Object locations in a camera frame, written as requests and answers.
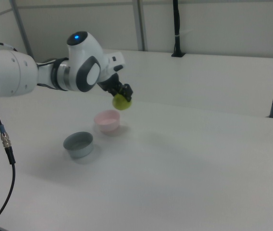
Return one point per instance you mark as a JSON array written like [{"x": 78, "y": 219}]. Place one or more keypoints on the green pear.
[{"x": 120, "y": 105}]

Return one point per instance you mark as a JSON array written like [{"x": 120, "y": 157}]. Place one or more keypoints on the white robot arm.
[{"x": 6, "y": 74}]

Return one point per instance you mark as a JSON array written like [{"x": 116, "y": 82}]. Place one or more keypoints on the grey bowl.
[{"x": 78, "y": 150}]

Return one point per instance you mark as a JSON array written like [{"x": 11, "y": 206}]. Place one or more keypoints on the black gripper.
[{"x": 111, "y": 84}]

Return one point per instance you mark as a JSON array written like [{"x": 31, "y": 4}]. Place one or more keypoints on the pink bowl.
[{"x": 107, "y": 125}]

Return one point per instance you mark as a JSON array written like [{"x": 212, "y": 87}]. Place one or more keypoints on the black camera pole with clamp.
[{"x": 177, "y": 24}]

